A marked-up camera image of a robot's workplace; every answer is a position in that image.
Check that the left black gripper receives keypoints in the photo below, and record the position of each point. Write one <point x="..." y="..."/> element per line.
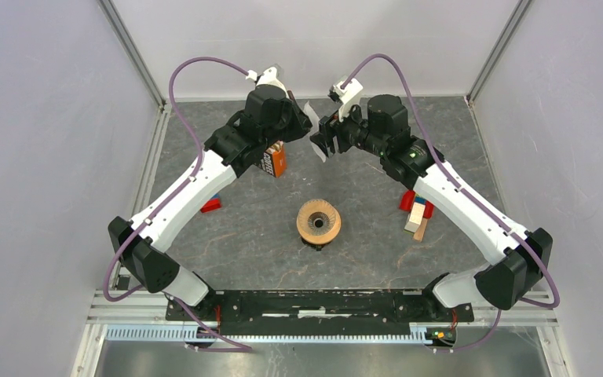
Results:
<point x="302" y="122"/>

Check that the orange coffee filter box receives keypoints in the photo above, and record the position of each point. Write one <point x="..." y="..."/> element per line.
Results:
<point x="273" y="161"/>

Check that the dark glass carafe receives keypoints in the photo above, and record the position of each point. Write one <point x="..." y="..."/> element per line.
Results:
<point x="315" y="246"/>

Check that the red blue toy brick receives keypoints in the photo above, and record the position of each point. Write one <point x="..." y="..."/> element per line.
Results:
<point x="212" y="204"/>

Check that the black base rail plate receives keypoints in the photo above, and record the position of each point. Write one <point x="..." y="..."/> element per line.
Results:
<point x="325" y="312"/>

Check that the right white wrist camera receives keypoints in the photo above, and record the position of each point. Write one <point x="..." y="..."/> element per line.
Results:
<point x="346" y="93"/>

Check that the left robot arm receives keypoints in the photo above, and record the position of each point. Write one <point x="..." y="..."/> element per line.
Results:
<point x="141" y="243"/>

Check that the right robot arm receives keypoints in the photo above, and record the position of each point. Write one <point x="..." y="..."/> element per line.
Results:
<point x="516" y="257"/>

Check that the white paper coffee filter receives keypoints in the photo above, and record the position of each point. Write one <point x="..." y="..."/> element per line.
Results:
<point x="316" y="138"/>

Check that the brown flat wooden block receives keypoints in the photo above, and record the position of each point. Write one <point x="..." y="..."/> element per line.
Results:
<point x="419" y="234"/>

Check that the clear glass dripper cone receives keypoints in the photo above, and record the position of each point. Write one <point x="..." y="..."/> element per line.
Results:
<point x="319" y="217"/>

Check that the colourful cube block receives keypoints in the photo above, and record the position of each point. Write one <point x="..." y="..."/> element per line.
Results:
<point x="420" y="200"/>

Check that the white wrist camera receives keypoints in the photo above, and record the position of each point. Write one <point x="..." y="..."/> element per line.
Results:
<point x="270" y="76"/>
<point x="346" y="93"/>

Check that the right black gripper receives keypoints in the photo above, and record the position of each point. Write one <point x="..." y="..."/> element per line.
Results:
<point x="330" y="127"/>

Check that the red curved toy block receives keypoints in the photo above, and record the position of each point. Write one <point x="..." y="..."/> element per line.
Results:
<point x="408" y="199"/>

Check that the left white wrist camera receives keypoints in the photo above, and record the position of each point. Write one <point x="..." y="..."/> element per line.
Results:
<point x="270" y="76"/>

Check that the white slotted cable duct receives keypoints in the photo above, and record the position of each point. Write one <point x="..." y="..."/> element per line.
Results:
<point x="191" y="333"/>

